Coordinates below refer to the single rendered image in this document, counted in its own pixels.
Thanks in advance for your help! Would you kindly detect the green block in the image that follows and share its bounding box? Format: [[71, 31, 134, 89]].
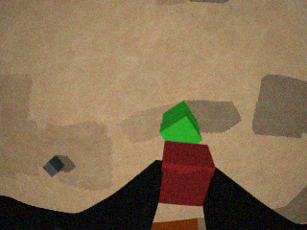
[[161, 101, 199, 127], [158, 108, 202, 145]]

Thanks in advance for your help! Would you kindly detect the small dark grey block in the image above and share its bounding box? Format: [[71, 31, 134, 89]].
[[43, 154, 65, 177]]

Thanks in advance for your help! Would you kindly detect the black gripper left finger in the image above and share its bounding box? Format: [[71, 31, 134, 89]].
[[0, 161, 162, 230]]

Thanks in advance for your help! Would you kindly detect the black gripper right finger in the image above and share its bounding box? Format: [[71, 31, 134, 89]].
[[202, 168, 307, 230]]

